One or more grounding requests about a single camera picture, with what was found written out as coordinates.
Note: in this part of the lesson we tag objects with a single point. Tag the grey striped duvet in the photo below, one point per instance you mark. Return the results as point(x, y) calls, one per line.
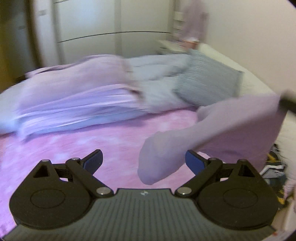
point(155, 75)

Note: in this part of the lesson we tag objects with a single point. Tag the pink rose blanket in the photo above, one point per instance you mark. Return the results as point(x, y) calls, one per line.
point(120, 143)

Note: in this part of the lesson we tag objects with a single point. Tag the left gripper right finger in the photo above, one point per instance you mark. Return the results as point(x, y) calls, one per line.
point(229, 195)

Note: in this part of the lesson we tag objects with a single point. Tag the hanging mauve garment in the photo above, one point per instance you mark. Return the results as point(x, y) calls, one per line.
point(194, 24)

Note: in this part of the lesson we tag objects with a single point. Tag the cream headboard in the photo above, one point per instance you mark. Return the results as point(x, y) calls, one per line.
point(251, 84)

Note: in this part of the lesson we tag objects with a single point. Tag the grey checked cushion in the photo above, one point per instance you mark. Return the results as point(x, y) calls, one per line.
point(206, 81)

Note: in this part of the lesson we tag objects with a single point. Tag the lilac lower pillow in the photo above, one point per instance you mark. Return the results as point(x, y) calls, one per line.
point(101, 105)

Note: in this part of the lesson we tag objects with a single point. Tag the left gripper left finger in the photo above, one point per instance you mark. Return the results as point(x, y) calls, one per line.
point(56, 195)

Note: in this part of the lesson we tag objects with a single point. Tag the white nightstand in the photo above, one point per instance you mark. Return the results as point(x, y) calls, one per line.
point(171, 47)

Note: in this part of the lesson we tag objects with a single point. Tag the mauve grey tank top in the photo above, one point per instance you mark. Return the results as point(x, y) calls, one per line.
point(237, 128)

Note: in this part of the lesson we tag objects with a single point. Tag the black yellow striped garment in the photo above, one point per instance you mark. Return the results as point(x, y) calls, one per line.
point(274, 174)

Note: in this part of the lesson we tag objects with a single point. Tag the lilac top pillow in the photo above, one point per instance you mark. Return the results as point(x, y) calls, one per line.
point(53, 83)

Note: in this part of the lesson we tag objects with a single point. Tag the lilac pillow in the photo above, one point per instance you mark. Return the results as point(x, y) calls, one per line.
point(53, 83)
point(101, 105)

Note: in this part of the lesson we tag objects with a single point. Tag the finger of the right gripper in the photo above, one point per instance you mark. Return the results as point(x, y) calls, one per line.
point(288, 100)

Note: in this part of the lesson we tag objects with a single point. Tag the white wardrobe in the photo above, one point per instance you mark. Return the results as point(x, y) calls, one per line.
point(69, 30)

